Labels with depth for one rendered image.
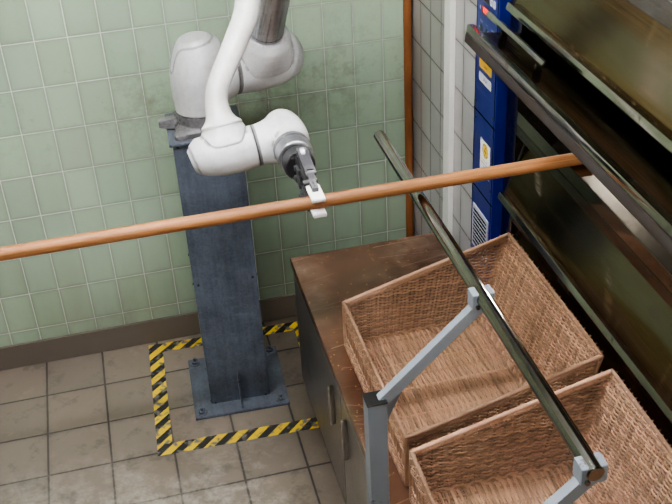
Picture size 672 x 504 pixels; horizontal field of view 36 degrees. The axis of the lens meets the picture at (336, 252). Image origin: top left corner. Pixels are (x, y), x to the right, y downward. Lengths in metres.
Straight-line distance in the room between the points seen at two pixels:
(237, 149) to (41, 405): 1.56
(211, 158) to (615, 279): 0.97
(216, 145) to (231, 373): 1.20
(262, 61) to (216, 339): 0.95
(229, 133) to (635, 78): 0.95
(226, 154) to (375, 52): 1.14
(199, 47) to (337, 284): 0.79
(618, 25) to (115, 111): 1.80
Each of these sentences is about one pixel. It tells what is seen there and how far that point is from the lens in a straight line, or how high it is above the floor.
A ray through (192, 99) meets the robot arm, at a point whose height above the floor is 1.12.
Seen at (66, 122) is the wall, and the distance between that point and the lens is 3.44.
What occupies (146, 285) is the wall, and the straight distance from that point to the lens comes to 3.76.
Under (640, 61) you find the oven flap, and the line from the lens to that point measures 2.08.
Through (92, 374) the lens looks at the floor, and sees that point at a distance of 3.81.
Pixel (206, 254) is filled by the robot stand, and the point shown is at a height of 0.61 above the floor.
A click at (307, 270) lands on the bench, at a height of 0.58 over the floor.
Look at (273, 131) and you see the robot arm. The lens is 2.48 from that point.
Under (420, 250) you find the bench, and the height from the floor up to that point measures 0.58.
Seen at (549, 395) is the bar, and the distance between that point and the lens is 1.78.
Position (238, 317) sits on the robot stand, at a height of 0.35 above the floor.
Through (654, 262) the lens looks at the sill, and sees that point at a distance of 2.14.
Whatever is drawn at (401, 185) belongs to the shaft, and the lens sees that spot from 2.28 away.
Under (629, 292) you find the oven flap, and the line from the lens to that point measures 2.28.
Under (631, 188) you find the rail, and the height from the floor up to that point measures 1.43.
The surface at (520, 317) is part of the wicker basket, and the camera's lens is 2.72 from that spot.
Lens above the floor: 2.33
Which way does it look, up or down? 33 degrees down
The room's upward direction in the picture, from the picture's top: 3 degrees counter-clockwise
